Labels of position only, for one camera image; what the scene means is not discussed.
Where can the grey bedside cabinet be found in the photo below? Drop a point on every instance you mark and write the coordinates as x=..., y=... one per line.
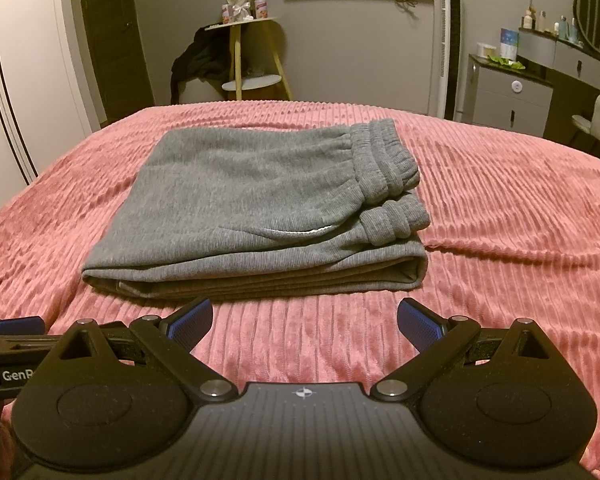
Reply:
x=505, y=105

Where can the green leafy item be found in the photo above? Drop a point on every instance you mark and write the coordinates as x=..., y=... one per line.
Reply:
x=507, y=63

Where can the white wardrobe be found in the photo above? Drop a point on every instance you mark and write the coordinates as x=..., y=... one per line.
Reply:
x=30, y=60

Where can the dark wooden door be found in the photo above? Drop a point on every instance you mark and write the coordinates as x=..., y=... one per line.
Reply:
x=115, y=35

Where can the grey dressing table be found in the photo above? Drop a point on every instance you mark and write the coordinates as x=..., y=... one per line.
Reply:
x=580, y=60

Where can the pale bottle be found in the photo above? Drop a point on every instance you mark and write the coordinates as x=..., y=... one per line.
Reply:
x=529, y=21

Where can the blue and white box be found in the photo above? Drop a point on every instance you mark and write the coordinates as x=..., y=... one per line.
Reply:
x=510, y=42

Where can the yellow-legged side table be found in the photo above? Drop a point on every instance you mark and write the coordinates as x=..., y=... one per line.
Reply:
x=237, y=50

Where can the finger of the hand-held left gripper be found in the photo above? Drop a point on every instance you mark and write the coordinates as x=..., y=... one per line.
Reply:
x=20, y=325

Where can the white cup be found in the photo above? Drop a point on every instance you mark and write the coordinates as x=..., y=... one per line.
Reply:
x=486, y=50

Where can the teal bottle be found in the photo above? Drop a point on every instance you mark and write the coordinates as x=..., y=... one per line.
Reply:
x=572, y=30

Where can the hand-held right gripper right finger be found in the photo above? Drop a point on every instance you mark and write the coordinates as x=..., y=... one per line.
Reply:
x=420, y=322

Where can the pink jar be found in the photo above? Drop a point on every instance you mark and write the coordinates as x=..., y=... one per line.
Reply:
x=227, y=13
x=261, y=9

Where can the white tower fan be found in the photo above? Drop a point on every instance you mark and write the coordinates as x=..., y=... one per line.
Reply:
x=445, y=45

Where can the grey pants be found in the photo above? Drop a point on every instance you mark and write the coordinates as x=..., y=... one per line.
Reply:
x=230, y=200

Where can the dark clothing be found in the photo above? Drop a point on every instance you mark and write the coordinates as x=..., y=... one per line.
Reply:
x=200, y=60

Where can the pink ribbed blanket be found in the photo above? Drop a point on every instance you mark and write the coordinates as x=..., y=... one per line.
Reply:
x=505, y=210

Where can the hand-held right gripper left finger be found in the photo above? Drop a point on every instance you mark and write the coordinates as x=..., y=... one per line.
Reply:
x=192, y=322

